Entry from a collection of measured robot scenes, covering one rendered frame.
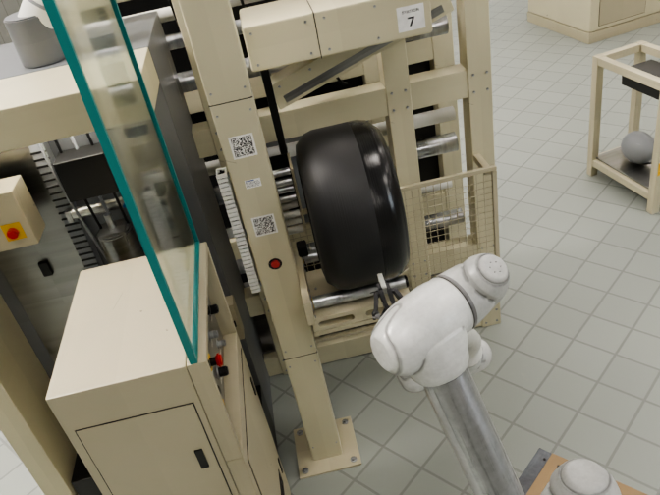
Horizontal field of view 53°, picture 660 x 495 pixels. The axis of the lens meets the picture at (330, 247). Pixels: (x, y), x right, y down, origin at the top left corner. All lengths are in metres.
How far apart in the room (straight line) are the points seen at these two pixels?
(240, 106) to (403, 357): 1.01
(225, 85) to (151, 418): 0.94
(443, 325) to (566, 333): 2.18
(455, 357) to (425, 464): 1.63
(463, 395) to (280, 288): 1.11
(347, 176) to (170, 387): 0.81
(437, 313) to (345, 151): 0.90
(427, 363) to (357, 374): 2.01
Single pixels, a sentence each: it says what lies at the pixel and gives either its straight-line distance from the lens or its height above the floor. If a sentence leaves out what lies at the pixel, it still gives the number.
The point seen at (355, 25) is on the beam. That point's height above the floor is 1.72.
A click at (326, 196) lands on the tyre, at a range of 2.02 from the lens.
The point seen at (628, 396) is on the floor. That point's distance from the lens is 3.21.
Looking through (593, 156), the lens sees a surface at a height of 0.15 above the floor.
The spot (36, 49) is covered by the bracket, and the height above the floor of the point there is 1.85.
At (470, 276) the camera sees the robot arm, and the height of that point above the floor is 1.52.
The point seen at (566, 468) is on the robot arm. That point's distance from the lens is 1.69.
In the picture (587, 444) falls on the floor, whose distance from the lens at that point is 3.02.
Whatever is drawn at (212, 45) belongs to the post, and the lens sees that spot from 1.96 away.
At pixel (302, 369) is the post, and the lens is 2.61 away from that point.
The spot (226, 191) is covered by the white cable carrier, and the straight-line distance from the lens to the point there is 2.14.
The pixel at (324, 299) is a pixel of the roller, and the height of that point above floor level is 0.92.
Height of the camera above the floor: 2.35
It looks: 34 degrees down
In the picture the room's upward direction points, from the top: 12 degrees counter-clockwise
